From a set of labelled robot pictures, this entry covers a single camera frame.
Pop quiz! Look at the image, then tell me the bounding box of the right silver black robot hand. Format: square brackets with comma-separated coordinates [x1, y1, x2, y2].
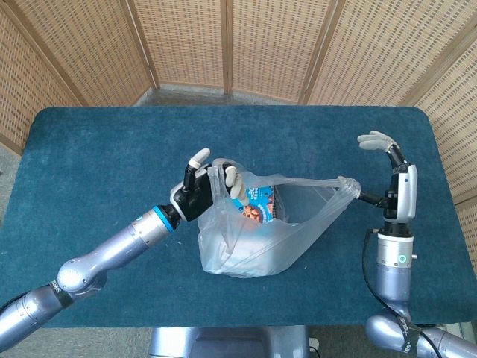
[356, 130, 419, 224]

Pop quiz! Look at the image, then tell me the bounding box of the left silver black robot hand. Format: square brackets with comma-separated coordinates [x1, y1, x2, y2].
[169, 148, 247, 223]

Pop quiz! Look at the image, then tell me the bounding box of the clear plastic bag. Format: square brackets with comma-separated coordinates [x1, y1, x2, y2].
[197, 158, 363, 280]

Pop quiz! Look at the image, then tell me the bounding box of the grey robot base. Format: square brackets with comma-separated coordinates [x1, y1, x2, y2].
[148, 326, 311, 358]

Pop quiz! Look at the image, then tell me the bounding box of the blue cookie box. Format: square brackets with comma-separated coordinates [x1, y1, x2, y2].
[230, 184, 279, 225]

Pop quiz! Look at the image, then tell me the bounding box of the white wet wipes pack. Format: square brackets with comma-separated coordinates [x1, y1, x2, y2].
[203, 222, 286, 277]

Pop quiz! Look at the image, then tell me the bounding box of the blue carpet table cover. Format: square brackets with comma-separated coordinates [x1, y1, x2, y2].
[0, 106, 477, 330]

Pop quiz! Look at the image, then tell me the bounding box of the woven bamboo folding screen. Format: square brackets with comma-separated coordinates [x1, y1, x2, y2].
[0, 0, 477, 269]

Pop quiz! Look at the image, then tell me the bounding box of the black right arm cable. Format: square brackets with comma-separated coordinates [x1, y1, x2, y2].
[363, 228, 477, 358]

